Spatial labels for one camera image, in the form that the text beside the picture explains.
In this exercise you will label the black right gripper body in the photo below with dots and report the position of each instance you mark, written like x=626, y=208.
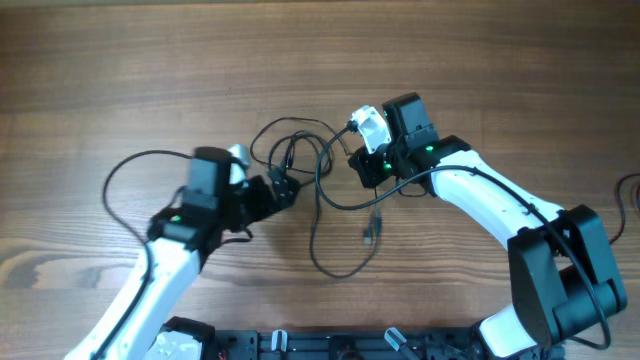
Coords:
x=375, y=167

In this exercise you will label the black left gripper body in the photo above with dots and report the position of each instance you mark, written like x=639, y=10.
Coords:
x=256, y=204

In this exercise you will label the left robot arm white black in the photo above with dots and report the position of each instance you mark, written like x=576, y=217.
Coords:
x=217, y=197

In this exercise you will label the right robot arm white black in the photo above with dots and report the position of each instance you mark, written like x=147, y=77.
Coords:
x=563, y=274

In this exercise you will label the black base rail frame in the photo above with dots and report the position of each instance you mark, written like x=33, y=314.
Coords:
x=429, y=344

